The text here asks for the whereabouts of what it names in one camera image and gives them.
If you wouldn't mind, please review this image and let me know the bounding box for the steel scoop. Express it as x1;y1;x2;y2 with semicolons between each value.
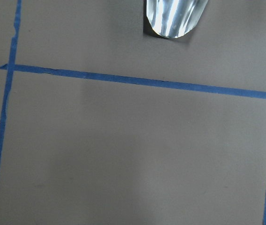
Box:
146;0;208;38

